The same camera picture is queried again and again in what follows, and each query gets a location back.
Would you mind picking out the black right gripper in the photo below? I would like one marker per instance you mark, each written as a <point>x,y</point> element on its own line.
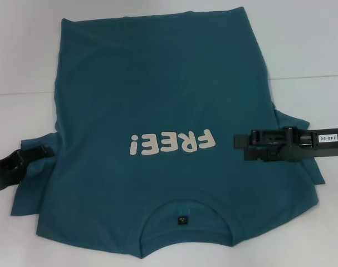
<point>305,150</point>

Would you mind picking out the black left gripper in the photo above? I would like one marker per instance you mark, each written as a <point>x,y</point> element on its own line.
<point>7,172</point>

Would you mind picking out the teal FREE print t-shirt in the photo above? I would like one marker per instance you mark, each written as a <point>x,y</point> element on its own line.
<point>157,97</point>

